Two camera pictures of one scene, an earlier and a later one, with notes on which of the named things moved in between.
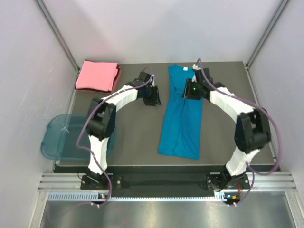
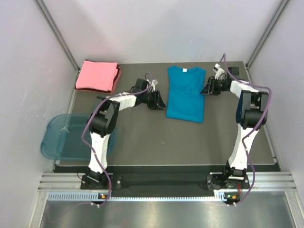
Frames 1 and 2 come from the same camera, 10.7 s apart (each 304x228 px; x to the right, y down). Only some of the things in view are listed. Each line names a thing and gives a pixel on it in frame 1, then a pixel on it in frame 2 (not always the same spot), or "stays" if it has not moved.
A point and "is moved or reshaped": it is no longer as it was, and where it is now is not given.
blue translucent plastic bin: (59, 136) stays
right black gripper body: (193, 90) to (217, 86)
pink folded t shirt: (99, 75) stays
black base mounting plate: (166, 182) stays
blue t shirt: (180, 131) is moved or reshaped
